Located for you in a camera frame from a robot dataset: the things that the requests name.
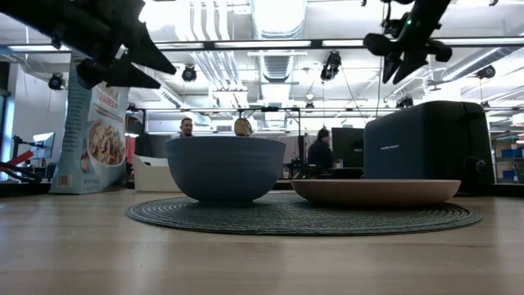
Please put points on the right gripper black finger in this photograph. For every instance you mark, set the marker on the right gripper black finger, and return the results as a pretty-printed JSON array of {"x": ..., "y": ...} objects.
[
  {"x": 391, "y": 65},
  {"x": 411, "y": 61}
]

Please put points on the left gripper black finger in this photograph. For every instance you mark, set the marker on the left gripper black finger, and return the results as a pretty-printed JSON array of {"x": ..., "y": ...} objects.
[
  {"x": 143, "y": 53},
  {"x": 131, "y": 75}
]

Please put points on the blue cinnamon cereal box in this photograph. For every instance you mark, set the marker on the blue cinnamon cereal box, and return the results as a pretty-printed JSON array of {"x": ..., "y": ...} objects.
[{"x": 82, "y": 155}]

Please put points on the white plastic bin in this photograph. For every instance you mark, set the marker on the white plastic bin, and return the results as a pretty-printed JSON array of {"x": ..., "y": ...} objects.
[{"x": 151, "y": 176}]

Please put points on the blue bowl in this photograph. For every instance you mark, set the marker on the blue bowl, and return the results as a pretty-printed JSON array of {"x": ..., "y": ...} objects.
[{"x": 225, "y": 168}]

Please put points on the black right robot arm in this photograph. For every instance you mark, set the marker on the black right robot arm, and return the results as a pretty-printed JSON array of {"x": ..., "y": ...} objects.
[{"x": 421, "y": 12}]

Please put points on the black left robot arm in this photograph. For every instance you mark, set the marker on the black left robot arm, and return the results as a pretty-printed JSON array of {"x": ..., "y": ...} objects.
[{"x": 24, "y": 12}]

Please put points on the person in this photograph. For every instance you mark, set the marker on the person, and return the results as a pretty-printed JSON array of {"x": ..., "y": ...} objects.
[
  {"x": 186, "y": 128},
  {"x": 321, "y": 157}
]

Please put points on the black overhead light bar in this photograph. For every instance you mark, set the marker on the black overhead light bar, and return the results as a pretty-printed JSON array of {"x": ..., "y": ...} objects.
[{"x": 316, "y": 42}]

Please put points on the black two-slot toaster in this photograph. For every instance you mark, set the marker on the black two-slot toaster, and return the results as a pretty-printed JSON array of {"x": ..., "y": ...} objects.
[{"x": 425, "y": 143}]

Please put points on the black background monitor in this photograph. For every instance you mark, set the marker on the black background monitor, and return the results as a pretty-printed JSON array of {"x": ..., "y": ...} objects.
[{"x": 348, "y": 147}]

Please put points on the small lit background monitor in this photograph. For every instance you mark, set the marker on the small lit background monitor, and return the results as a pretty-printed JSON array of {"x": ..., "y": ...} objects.
[{"x": 44, "y": 145}]

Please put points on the pink plate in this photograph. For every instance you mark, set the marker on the pink plate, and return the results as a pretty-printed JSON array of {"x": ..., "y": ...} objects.
[{"x": 376, "y": 192}]

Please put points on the shelf with blue bins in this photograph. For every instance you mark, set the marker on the shelf with blue bins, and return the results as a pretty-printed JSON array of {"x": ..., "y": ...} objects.
[{"x": 509, "y": 153}]

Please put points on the grey round woven placemat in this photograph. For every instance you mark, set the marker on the grey round woven placemat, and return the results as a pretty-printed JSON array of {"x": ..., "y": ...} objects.
[{"x": 286, "y": 217}]

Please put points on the silver ventilation duct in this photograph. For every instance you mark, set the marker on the silver ventilation duct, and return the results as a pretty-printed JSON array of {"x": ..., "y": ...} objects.
[{"x": 277, "y": 67}]

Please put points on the red frame part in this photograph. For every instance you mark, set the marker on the red frame part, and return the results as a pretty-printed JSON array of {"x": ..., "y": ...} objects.
[{"x": 22, "y": 157}]

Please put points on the black aluminium table frame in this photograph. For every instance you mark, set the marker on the black aluminium table frame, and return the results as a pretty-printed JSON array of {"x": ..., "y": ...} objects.
[{"x": 20, "y": 188}]

